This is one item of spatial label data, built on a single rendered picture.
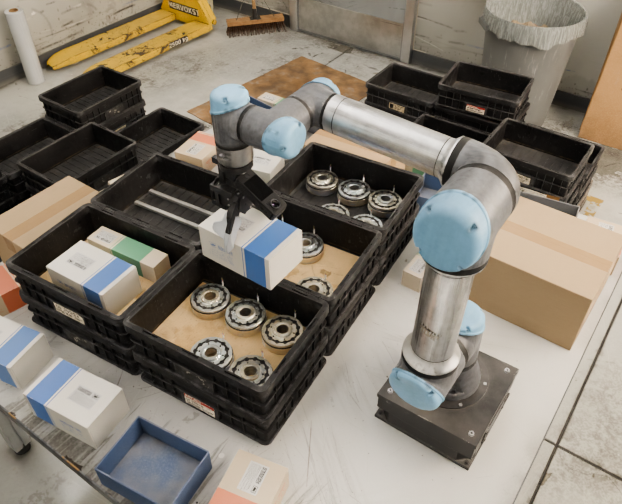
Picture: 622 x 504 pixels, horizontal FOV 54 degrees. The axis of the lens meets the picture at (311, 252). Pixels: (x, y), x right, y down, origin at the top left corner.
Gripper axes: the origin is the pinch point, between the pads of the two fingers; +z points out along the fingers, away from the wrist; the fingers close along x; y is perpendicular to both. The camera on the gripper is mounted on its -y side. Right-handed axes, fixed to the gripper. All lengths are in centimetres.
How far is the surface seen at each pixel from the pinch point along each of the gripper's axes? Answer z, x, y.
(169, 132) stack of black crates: 72, -100, 141
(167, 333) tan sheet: 27.5, 16.9, 15.7
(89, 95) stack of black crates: 60, -90, 186
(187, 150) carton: 33, -52, 76
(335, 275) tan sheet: 27.8, -24.4, -7.3
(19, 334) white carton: 31, 37, 50
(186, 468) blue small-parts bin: 40, 37, -7
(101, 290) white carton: 18.4, 20.9, 32.3
